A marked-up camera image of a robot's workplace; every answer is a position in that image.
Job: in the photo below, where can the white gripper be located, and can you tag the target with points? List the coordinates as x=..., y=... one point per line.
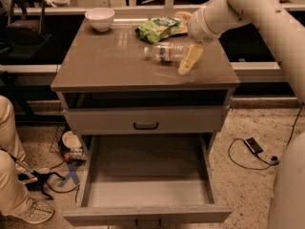
x=197, y=28

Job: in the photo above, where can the clear plastic water bottle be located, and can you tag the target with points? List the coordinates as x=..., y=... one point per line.
x=166, y=51

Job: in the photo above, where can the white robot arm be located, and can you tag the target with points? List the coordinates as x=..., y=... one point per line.
x=285, y=38

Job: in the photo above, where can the grey drawer cabinet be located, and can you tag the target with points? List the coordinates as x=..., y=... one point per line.
x=110, y=71

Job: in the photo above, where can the closed grey drawer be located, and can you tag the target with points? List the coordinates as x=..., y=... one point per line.
x=131, y=121

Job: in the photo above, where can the open grey drawer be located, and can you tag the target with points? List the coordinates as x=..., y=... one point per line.
x=147, y=181

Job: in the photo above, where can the green snack bag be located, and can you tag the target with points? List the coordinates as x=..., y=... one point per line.
x=160, y=28

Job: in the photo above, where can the white ceramic bowl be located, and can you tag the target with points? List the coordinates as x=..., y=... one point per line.
x=100, y=19

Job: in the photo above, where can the black phone on floor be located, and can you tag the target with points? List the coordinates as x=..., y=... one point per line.
x=253, y=146

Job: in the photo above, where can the black chair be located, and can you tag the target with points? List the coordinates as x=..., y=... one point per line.
x=22, y=37

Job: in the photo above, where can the black tripod stand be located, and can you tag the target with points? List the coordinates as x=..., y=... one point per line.
x=42, y=179

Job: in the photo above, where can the white knit sneaker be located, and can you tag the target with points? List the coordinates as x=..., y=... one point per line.
x=33, y=211

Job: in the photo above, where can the person leg beige trousers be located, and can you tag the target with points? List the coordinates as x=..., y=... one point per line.
x=14, y=196

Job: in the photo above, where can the black wire basket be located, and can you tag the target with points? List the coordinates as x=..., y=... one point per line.
x=69, y=155

